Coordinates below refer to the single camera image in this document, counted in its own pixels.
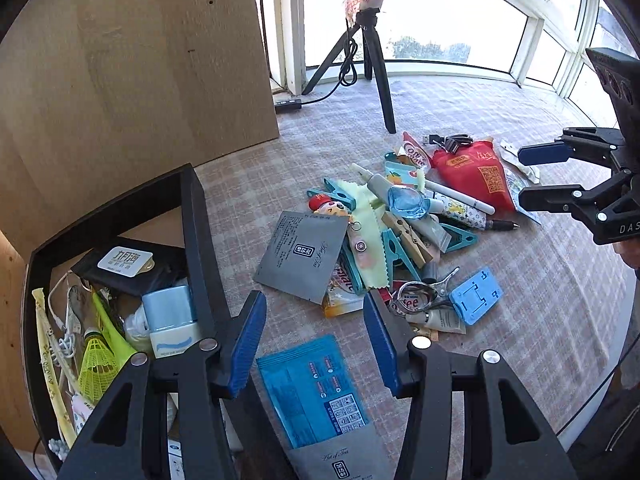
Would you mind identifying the person's dark clothing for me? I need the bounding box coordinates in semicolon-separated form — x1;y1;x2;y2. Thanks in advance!
565;380;640;480

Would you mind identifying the black soft packet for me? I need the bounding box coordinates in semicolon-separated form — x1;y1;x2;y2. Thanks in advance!
70;236;188;297

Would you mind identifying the wooden clothespin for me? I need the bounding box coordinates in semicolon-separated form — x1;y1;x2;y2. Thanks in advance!
382;210;433;266

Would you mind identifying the patterned white pen pouch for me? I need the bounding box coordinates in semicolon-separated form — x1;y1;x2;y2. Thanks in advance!
432;200;488;231

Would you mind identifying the lime green tube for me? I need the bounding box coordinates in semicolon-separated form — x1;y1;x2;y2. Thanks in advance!
91;290;138;361

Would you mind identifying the teal plastic clothespin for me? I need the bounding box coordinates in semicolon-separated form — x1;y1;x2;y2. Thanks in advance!
306;177;356;211
380;230;423;281
440;222;478;253

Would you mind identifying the clear strap with snaps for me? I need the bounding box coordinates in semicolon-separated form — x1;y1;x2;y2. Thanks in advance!
345;217;377;286

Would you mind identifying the white window frame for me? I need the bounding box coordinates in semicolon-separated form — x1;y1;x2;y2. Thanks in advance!
250;0;640;106

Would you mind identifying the light blue white box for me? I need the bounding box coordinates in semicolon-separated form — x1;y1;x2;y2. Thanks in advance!
141;284;203;359

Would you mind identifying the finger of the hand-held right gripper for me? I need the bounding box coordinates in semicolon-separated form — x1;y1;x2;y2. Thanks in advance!
518;127;627;167
518;172;632;233

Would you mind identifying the blue phone stand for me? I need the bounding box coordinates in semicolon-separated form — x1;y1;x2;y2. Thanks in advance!
449;267;505;326

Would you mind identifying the plaid cloth covered desktop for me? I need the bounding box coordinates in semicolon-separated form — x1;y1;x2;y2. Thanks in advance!
195;77;636;480

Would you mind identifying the white usb cable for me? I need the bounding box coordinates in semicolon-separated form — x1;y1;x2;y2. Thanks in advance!
47;270;81;361

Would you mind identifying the small beige tube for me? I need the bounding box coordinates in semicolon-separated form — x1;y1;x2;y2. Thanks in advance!
420;307;468;336

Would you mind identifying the black tripod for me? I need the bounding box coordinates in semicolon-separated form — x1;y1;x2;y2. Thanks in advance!
301;0;397;135

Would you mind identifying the pine plank board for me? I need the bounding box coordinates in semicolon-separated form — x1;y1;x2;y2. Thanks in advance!
0;230;51;461

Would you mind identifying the small blue clear bottle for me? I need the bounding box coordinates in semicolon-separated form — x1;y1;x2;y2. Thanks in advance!
386;184;446;221

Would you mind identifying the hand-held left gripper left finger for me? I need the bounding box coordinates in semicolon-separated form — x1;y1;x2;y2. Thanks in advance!
57;290;268;480

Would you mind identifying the black ring light cable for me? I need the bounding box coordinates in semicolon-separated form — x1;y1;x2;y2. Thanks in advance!
300;0;361;107

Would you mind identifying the cartoon doll keychain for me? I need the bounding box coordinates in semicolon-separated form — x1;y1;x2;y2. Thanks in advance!
307;194;353;218

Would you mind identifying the blue foil sachet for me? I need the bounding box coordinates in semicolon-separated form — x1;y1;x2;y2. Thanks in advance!
256;334;373;450

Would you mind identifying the grey white spray tube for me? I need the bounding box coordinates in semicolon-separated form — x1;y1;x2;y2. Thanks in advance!
351;162;401;201

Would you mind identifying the yellow chopstick sleeve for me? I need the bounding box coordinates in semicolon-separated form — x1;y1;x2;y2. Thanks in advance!
31;287;78;448

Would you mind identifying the yellow green shuttlecock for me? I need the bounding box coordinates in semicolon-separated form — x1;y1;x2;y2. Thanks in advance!
77;327;121;406

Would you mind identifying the red pouch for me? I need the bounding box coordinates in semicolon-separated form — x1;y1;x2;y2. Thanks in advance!
431;139;518;213

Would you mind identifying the black storage box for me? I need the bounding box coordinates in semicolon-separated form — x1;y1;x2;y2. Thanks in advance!
22;162;291;480

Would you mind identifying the white paper sachet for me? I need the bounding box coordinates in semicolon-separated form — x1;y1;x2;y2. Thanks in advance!
500;139;542;184

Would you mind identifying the black usb cable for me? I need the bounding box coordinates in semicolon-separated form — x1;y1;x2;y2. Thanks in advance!
422;132;476;153

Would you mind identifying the red white creamer sachet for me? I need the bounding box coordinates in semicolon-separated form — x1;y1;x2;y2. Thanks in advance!
400;131;436;171
380;287;426;318
321;260;368;319

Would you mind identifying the white pen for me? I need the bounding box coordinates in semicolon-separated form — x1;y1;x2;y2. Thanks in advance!
424;179;497;216

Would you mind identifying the grey tea sachet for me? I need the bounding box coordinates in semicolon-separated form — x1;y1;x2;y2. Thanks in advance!
252;210;351;306
287;422;386;480

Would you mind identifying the clear plastic bag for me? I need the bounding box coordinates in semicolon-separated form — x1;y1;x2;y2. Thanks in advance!
121;310;153;353

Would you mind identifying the teal orange printed packet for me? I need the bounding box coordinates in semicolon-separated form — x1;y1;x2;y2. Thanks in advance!
384;155;426;191

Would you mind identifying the large plywood board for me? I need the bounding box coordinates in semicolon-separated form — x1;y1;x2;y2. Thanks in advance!
0;0;281;261

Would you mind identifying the red white wrapper tag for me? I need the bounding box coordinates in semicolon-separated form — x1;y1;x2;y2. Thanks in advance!
342;0;383;26

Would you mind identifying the grey green tube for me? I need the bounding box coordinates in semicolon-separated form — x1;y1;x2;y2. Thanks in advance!
412;212;451;253

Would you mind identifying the pale yellow lens cloth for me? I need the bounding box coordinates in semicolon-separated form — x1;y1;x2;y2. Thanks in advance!
325;177;396;291

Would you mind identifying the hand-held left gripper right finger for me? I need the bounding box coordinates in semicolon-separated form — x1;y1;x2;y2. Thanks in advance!
363;290;581;480

